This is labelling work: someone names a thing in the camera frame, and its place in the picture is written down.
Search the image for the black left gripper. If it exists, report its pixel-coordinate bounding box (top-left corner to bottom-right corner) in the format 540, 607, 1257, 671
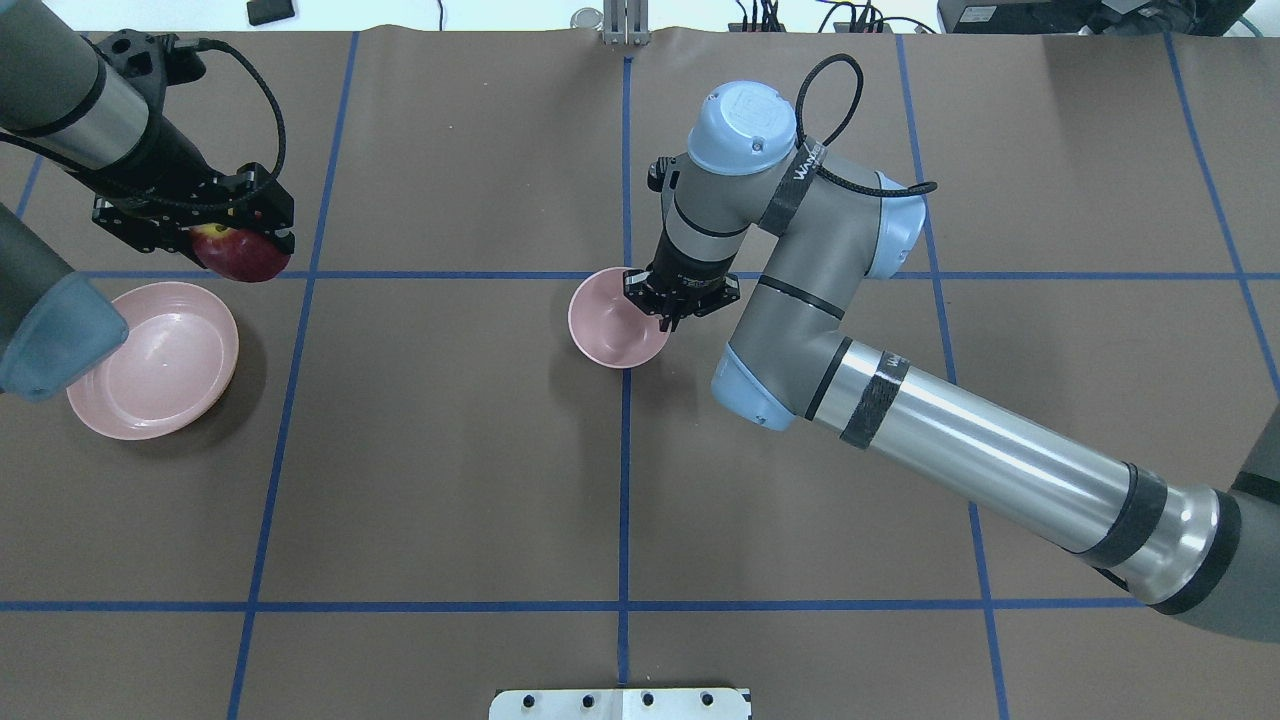
90, 120, 294, 258

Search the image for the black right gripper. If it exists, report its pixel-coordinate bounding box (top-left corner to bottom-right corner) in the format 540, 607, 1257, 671
622, 258, 742, 333

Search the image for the pink bowl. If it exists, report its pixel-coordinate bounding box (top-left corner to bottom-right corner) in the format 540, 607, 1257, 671
567, 266, 669, 369

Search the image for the red apple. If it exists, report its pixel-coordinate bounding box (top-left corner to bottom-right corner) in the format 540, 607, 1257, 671
187, 224, 291, 283

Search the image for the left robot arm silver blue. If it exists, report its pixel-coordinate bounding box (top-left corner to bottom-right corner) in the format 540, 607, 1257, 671
3, 1, 294, 404

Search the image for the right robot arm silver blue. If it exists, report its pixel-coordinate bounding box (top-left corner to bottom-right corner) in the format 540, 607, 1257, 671
621, 81, 1277, 643

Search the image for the pink plate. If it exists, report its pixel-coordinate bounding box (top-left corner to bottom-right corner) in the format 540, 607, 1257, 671
67, 281, 241, 441

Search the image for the small black square pad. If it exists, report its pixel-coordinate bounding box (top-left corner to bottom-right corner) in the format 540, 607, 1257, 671
244, 0, 296, 27

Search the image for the orange black usb hub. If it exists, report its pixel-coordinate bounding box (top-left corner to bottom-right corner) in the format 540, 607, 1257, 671
829, 17, 893, 35
727, 17, 787, 33

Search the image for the black laptop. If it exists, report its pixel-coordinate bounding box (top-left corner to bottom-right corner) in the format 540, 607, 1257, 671
936, 1, 1254, 37

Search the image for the aluminium frame post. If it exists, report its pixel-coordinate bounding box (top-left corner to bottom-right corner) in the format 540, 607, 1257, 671
600, 0, 652, 47

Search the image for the white camera post with base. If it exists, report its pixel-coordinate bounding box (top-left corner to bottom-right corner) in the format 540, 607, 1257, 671
488, 687, 754, 719

